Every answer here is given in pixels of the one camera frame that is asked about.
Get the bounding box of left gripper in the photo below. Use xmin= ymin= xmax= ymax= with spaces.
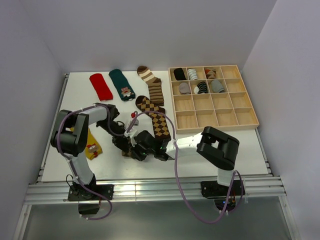
xmin=97 ymin=119 xmax=129 ymax=154

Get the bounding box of light brown argyle sock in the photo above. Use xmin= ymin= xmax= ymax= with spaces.
xmin=121 ymin=140 xmax=135 ymax=159

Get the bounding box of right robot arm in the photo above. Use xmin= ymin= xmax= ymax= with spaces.
xmin=124 ymin=126 xmax=240 ymax=195

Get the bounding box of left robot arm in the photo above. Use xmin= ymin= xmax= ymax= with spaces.
xmin=50 ymin=103 xmax=131 ymax=200

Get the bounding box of dark brown argyle sock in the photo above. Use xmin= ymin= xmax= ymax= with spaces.
xmin=135 ymin=95 xmax=171 ymax=140

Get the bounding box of yellow bear sock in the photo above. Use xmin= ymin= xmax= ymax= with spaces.
xmin=77 ymin=128 xmax=103 ymax=161

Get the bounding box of red sock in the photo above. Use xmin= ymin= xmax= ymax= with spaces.
xmin=89 ymin=73 xmax=113 ymax=101

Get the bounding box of green bear sock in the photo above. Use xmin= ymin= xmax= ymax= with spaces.
xmin=108 ymin=69 xmax=136 ymax=102

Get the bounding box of brown striped sock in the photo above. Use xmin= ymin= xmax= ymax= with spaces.
xmin=136 ymin=65 xmax=165 ymax=107

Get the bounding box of rolled beige sock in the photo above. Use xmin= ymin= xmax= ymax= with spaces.
xmin=178 ymin=82 xmax=191 ymax=95

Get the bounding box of rolled black white sock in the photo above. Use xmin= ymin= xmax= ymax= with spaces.
xmin=193 ymin=81 xmax=209 ymax=94

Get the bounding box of rolled white striped sock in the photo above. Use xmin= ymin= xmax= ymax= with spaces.
xmin=187 ymin=68 xmax=198 ymax=80

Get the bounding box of wooden compartment tray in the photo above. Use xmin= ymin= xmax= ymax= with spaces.
xmin=168 ymin=65 xmax=260 ymax=134

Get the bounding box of rolled grey sock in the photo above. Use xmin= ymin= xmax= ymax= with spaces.
xmin=210 ymin=79 xmax=225 ymax=93

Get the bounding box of rolled orange argyle sock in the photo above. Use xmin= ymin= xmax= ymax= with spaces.
xmin=204 ymin=68 xmax=216 ymax=79

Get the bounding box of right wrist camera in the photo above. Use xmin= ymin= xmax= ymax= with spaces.
xmin=124 ymin=128 xmax=138 ymax=140

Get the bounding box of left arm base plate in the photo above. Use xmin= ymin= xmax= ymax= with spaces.
xmin=67 ymin=184 xmax=114 ymax=202

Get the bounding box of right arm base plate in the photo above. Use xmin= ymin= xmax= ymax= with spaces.
xmin=200 ymin=180 xmax=246 ymax=199

